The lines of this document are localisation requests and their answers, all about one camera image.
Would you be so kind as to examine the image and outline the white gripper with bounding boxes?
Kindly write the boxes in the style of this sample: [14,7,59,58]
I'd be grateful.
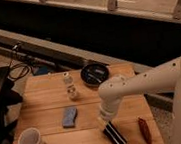
[97,117,127,144]

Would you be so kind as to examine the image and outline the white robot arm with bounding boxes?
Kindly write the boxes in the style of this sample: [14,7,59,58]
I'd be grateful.
[98,57,181,144]

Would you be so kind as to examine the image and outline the blue eraser block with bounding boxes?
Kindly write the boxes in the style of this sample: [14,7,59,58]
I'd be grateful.
[62,106,78,129]

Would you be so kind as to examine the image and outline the wooden table board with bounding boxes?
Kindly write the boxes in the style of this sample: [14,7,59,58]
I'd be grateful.
[15,70,164,144]

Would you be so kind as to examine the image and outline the small white bottle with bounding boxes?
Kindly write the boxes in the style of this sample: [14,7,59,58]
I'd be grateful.
[63,72,78,100]

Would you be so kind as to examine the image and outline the black round bowl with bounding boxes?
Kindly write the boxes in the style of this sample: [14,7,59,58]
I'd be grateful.
[80,63,110,87]

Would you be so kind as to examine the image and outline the black cables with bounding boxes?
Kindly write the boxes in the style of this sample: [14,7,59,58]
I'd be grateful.
[2,40,40,82]

